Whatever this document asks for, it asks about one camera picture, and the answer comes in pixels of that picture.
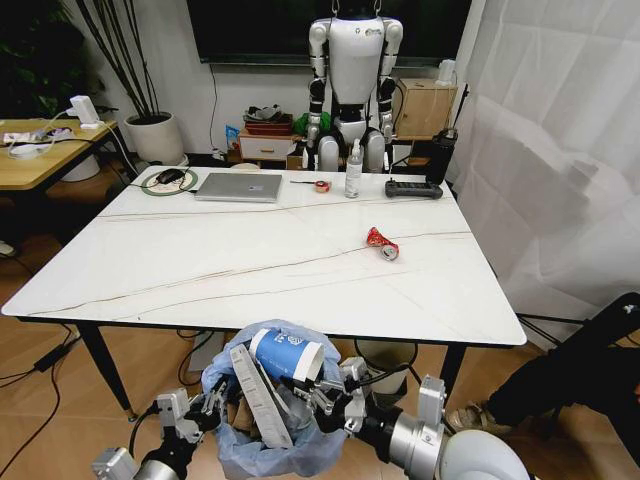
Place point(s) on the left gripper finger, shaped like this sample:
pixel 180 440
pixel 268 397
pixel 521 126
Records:
pixel 214 396
pixel 228 403

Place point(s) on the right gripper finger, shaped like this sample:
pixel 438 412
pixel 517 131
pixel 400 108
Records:
pixel 322 405
pixel 310 388

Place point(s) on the trash bin with blue bag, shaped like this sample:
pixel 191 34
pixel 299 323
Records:
pixel 240 450

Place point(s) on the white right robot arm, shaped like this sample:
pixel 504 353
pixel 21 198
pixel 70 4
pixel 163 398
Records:
pixel 440 445

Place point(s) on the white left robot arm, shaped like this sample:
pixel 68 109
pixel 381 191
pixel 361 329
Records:
pixel 150 462

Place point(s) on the long white printed carton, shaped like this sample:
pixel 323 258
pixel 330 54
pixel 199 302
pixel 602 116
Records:
pixel 260 400

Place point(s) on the blue and white paper cup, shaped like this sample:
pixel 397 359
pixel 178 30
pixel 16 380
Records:
pixel 280 356

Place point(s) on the person's shoe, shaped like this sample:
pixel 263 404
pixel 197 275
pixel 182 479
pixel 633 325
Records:
pixel 467 417

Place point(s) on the white marble dining table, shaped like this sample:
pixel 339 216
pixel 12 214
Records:
pixel 260 260

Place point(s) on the crushed red soda can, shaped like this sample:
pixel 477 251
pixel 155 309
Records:
pixel 382 242

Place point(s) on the black power adapter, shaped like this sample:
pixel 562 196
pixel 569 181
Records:
pixel 49 359

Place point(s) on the red tape roll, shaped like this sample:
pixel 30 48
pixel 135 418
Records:
pixel 322 187

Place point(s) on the dark pen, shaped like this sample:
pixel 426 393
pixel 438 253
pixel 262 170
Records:
pixel 301 182

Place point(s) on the silver laptop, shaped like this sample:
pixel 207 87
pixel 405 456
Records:
pixel 240 187

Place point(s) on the round green-rimmed mouse pad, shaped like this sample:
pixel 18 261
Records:
pixel 150 186

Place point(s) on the clear spray bottle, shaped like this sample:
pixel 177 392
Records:
pixel 352 172

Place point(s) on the black handheld controller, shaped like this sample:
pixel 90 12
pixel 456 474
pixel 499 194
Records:
pixel 412 189

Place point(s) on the black computer mouse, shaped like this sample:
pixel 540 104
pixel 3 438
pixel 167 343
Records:
pixel 171 176

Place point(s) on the person's leg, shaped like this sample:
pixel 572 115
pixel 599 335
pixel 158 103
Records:
pixel 575 360

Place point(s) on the small white drawer cabinet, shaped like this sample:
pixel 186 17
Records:
pixel 265 145

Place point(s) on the green bag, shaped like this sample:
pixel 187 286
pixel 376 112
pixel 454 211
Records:
pixel 305 124

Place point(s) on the white round plant pot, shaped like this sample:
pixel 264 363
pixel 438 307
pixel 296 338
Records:
pixel 154 137

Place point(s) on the red tray with clutter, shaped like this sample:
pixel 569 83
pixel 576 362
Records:
pixel 267 120

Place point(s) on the wooden side desk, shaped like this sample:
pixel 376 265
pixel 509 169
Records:
pixel 35 160

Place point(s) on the wooden cube box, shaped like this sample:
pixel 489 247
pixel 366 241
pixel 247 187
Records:
pixel 425 107

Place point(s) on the white charger box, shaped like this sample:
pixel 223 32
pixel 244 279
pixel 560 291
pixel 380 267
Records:
pixel 85 111

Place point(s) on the white humanoid robot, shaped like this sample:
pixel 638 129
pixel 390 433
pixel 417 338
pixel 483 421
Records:
pixel 355 65

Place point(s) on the white plastic bottle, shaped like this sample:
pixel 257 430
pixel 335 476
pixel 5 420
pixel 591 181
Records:
pixel 447 72

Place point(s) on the tall dark plant stems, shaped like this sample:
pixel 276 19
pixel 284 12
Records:
pixel 135 60

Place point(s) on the dark leafy plant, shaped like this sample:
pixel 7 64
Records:
pixel 35 55

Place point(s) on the black wall television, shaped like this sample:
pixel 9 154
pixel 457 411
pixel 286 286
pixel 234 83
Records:
pixel 250 30

